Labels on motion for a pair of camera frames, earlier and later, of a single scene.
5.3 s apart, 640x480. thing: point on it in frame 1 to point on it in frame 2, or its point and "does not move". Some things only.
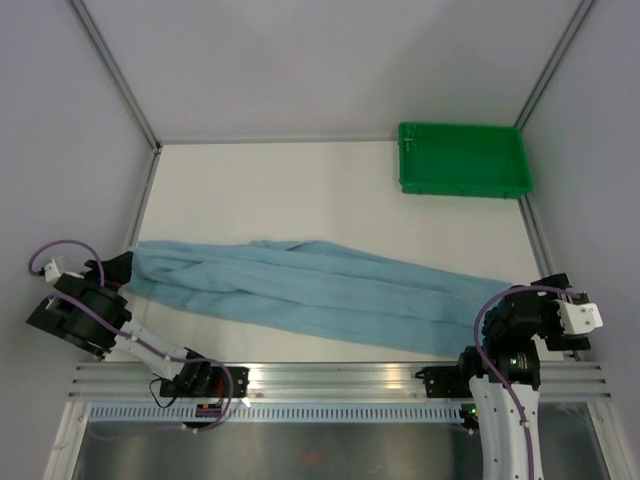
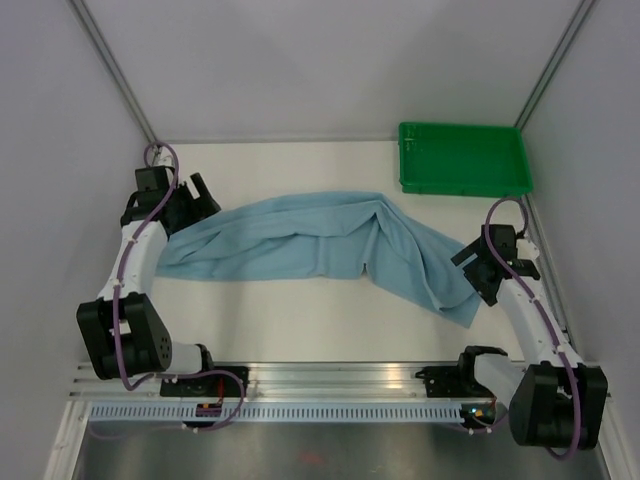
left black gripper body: (114, 280) to (186, 209)
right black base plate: (447, 381) does not move
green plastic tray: (463, 161) does not move
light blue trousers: (316, 287) to (315, 234)
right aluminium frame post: (555, 62) does not move
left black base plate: (218, 385) does not move
